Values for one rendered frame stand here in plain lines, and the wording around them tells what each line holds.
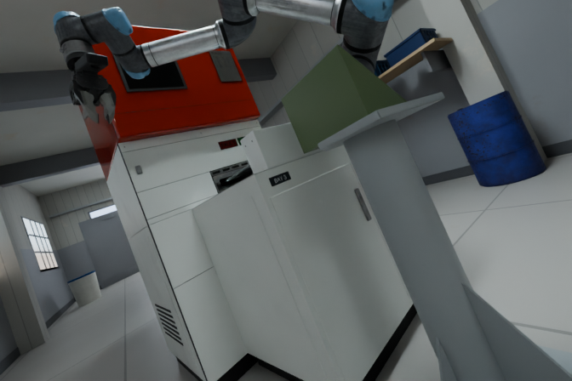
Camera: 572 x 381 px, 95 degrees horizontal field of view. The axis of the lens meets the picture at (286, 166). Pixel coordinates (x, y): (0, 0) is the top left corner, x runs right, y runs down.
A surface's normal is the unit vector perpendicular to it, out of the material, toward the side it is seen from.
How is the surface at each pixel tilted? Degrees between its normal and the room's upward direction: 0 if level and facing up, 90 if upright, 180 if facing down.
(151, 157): 90
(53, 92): 90
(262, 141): 90
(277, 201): 90
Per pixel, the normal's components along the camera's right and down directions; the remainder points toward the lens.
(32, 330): 0.51, -0.27
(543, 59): -0.77, 0.29
